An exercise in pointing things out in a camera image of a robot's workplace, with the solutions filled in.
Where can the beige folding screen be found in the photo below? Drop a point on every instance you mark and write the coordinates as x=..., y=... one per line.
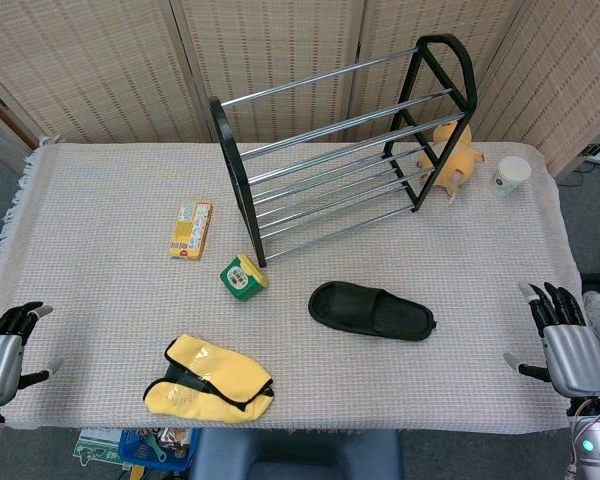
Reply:
x=105, y=60

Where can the yellow slipper black trim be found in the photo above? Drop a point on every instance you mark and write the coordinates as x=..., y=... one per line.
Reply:
x=190, y=402
x=225, y=370

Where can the green yellow tin canister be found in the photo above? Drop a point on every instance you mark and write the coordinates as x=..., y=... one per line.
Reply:
x=240, y=279

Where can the green white paper box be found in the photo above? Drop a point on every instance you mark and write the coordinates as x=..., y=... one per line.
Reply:
x=95, y=450

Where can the black chrome shoe rack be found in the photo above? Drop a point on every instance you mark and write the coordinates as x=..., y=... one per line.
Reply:
x=230, y=150

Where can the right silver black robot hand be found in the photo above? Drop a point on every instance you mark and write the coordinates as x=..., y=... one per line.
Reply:
x=572, y=355

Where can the yellow plush toy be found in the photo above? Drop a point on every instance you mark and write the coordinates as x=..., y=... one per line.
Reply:
x=457, y=160

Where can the beige woven tablecloth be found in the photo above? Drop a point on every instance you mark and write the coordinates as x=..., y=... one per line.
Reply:
x=105, y=300

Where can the yellow snack box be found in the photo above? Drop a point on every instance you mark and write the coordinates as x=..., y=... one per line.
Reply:
x=191, y=230

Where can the blue plastic basket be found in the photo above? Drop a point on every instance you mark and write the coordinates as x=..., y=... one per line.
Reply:
x=140, y=452

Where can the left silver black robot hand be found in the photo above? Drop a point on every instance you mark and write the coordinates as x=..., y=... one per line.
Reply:
x=0, y=360

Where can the blue padded chair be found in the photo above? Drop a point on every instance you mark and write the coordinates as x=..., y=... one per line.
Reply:
x=300, y=455

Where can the white paper cup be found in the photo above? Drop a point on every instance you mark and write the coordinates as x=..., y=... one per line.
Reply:
x=511, y=175

